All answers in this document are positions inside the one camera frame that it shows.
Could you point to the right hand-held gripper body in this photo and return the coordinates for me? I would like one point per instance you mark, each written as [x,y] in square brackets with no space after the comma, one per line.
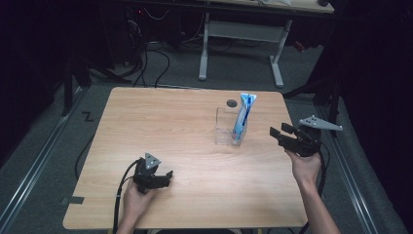
[307,143]

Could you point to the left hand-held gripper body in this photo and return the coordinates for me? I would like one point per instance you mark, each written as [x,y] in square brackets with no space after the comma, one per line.
[143,172]

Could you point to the blue and white toothpaste tube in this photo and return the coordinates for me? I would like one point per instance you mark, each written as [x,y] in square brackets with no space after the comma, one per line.
[244,113]

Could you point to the clear plastic container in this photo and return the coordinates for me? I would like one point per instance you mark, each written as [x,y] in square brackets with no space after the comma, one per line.
[224,130]

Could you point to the person's right hand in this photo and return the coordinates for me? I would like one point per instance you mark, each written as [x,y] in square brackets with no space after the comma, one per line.
[307,169]

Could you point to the person's left hand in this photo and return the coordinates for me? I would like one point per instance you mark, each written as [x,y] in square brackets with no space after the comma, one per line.
[135,202]

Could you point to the black metal stand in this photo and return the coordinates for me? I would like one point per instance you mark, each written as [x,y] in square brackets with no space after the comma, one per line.
[68,87]
[333,104]

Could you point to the dark round table grommet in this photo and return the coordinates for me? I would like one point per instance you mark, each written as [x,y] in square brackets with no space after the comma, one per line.
[231,103]

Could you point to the grey tape strip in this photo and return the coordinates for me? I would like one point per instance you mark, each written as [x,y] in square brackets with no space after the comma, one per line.
[74,200]

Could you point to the small red object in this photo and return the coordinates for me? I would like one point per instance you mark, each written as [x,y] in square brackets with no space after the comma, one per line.
[299,46]

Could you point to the metal floor rail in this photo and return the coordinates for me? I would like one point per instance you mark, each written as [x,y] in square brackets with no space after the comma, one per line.
[35,162]
[349,172]

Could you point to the white desk frame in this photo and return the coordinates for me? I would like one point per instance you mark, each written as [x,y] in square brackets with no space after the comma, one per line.
[243,31]

